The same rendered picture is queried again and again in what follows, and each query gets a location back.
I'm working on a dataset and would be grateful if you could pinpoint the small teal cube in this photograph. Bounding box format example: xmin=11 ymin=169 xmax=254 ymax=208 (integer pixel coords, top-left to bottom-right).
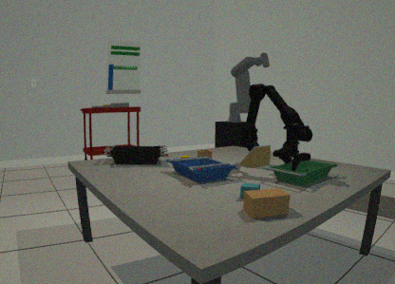
xmin=240 ymin=182 xmax=260 ymax=199

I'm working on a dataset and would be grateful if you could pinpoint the blue plastic tray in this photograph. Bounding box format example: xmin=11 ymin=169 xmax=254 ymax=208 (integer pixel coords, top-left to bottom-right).
xmin=166 ymin=159 xmax=238 ymax=182

